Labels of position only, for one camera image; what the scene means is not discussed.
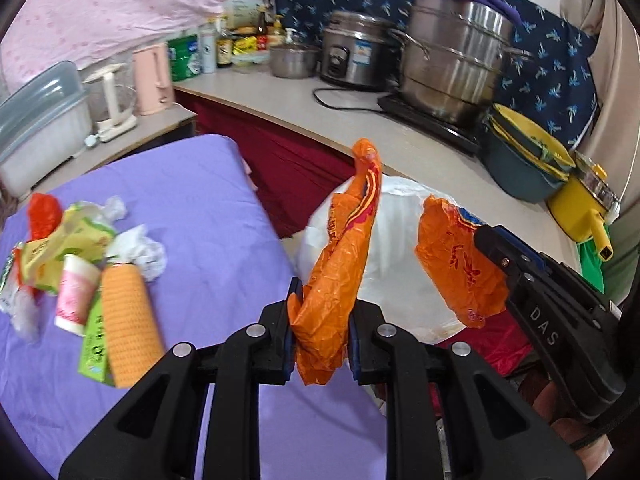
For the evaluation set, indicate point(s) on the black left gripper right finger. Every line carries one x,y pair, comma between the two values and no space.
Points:
449,414

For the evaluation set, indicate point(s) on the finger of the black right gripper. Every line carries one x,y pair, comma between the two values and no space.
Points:
498,245

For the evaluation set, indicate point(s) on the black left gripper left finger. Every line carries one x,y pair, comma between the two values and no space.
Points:
195,413

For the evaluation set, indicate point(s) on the orange plastic wrapper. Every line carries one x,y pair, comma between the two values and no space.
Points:
472,287

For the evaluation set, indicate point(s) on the green toothpaste box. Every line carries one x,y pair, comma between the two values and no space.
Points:
93,361

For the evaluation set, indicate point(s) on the orange foam net sleeve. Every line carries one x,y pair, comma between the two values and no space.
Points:
133,340

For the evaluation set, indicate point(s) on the pink white paper cup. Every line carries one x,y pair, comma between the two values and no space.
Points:
79,282

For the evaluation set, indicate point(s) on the white tissue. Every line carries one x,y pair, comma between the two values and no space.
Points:
134,246

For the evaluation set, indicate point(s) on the yellow green snack bag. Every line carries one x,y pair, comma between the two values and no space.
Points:
85,231

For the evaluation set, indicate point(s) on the red plastic bag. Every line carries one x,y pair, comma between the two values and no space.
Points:
44,215

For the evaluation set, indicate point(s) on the clear plastic bag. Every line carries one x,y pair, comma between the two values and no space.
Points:
18,299

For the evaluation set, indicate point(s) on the white lined trash bin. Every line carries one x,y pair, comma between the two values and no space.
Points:
394,278

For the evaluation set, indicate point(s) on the green plastic bag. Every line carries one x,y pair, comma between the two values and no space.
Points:
591,265

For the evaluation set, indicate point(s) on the yellow enamel pot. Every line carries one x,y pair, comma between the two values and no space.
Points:
585,205

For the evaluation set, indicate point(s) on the stacked teal yellow bowls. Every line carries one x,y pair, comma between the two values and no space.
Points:
528,163

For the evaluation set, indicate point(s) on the black induction cooktop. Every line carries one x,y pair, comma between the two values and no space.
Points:
394,106

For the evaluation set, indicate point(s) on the purple tablecloth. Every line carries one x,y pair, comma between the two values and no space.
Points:
225,263

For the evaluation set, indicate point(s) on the large steel steamer pot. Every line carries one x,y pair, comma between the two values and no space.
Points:
454,54

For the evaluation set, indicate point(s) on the red cabinet curtain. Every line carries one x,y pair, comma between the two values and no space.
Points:
294,174

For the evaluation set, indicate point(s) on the steel rice cooker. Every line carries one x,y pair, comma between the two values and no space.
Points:
357,51

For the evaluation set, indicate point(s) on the small steel pot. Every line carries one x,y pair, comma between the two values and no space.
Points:
294,61

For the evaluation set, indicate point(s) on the lidded white dish rack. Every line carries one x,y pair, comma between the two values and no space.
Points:
42,125

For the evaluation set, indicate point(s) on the pink electric kettle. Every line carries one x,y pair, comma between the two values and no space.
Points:
152,79

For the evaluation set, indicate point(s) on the white glass kettle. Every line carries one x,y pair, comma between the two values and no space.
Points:
111,102

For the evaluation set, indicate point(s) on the dark soy sauce bottle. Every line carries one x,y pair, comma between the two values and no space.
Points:
224,43

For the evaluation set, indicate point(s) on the white box on counter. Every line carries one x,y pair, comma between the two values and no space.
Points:
241,13

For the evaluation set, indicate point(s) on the white bottle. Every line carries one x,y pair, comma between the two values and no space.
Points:
207,48

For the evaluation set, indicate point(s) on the green canister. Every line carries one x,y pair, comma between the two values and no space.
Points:
184,57

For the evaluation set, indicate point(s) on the pink dotted curtain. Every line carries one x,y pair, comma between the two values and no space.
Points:
86,32

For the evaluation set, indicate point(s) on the blue patterned wall cloth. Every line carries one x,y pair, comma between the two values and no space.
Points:
555,88

